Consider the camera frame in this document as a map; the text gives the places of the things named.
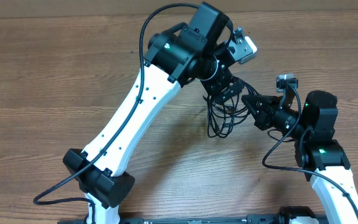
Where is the black USB cable one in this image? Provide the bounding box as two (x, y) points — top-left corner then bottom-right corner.
(203, 77), (259, 139)

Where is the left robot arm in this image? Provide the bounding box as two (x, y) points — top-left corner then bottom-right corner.
(63, 2), (257, 223)

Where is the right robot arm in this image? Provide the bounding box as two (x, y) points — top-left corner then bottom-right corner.
(242, 88), (358, 223)

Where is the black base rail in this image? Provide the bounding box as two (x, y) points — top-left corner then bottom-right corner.
(57, 205), (334, 224)

